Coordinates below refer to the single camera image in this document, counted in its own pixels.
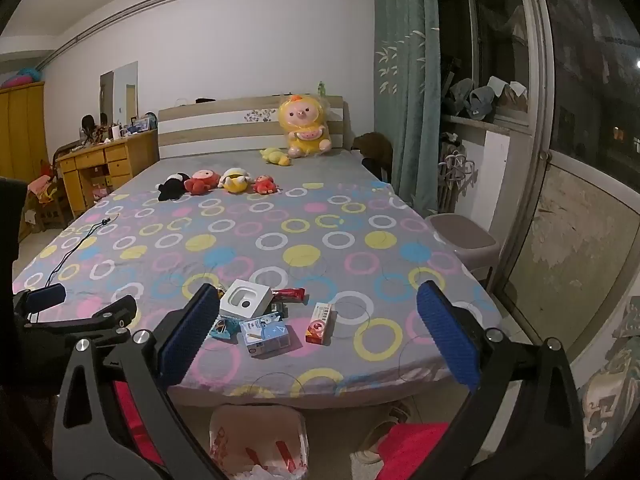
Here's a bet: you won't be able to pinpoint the chair with clothes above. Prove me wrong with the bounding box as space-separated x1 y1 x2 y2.
22 160 66 233

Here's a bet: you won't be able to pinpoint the balcony window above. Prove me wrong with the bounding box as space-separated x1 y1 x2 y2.
440 0 640 186

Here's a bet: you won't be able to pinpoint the wall mirror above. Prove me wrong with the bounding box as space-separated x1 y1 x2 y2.
99 61 139 123

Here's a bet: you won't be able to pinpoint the beige slipper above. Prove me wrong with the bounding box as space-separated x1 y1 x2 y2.
350 402 413 466

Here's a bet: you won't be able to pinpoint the wooden bed headboard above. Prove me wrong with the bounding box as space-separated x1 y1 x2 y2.
157 95 347 161

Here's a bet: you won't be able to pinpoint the large yellow pig plush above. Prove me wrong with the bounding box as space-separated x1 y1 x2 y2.
277 94 333 159

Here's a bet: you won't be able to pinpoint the wooden desk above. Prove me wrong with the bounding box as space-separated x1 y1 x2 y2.
56 129 160 218

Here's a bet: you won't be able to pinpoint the white square box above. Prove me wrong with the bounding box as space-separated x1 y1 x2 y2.
218 279 273 322

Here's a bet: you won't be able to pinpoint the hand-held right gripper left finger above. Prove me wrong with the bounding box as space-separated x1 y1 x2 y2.
52 283 223 480

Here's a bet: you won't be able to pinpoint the green patterned curtain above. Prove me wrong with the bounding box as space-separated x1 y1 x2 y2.
372 0 443 216

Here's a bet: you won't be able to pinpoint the printed cloth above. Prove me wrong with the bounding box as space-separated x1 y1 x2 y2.
575 295 640 471

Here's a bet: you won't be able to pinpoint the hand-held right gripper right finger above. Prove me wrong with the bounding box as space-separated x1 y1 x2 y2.
416 280 586 480

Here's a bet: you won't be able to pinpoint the red snack wrapper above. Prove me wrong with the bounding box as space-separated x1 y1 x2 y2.
271 287 307 306

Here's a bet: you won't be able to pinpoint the small yellow duck plush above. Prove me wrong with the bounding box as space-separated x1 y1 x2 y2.
259 147 292 167

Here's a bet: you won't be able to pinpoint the blue snack packet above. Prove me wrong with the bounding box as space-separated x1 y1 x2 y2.
209 319 243 343

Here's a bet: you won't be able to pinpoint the blue and white box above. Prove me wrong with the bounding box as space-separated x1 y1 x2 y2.
239 311 292 358

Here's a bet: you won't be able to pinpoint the red round plush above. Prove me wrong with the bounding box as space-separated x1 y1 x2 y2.
184 168 221 196

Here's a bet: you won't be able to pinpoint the black cable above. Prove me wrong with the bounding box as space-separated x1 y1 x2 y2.
46 216 118 286

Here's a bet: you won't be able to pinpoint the pile of clothes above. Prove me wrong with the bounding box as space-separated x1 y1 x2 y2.
442 76 528 121

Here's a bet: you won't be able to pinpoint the yellow and white plush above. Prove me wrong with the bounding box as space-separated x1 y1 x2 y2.
217 167 252 194

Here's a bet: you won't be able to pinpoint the red pants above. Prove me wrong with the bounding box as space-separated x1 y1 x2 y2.
112 380 451 480

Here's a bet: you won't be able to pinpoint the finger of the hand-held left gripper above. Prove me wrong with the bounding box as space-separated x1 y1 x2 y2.
30 295 138 348
12 283 67 326

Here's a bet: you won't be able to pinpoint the yellow wardrobe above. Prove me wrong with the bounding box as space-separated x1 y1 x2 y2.
0 80 48 241

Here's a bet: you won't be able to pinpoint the small red plush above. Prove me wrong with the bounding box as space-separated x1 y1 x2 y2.
251 174 282 196

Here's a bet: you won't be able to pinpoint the black and white plush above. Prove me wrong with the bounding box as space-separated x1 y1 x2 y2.
156 172 191 202

